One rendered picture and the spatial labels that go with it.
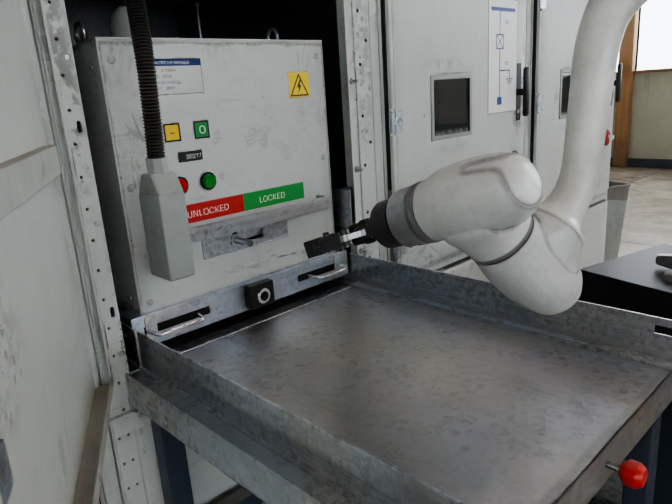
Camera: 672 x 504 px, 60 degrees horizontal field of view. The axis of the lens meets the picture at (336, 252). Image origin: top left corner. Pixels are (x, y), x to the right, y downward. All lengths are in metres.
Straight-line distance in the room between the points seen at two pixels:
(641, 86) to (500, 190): 8.44
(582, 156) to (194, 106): 0.66
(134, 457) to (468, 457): 0.62
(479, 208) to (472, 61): 0.95
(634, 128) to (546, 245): 8.37
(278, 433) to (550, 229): 0.45
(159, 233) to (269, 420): 0.37
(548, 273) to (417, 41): 0.78
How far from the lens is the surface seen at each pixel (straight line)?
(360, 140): 1.33
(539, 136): 1.99
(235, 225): 1.12
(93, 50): 1.06
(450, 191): 0.75
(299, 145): 1.26
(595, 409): 0.89
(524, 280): 0.83
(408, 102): 1.42
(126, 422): 1.10
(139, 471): 1.16
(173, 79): 1.09
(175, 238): 0.97
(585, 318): 1.08
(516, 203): 0.73
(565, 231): 0.86
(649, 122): 9.12
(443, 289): 1.22
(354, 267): 1.38
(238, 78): 1.17
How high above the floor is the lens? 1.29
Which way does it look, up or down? 15 degrees down
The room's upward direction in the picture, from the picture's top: 4 degrees counter-clockwise
